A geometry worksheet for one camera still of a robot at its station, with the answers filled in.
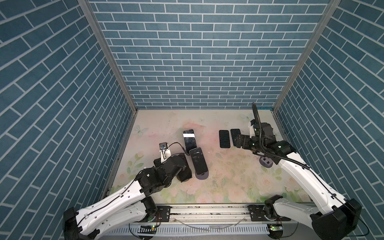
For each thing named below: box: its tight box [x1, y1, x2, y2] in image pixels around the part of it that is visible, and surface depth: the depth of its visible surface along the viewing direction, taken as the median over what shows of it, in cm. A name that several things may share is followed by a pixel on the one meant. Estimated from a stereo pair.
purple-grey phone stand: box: [195, 170, 209, 180], surface depth 88 cm
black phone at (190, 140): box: [182, 129, 198, 155], surface depth 93 cm
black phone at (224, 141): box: [219, 130, 231, 149], surface depth 107 cm
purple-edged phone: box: [189, 147, 209, 175], surface depth 82 cm
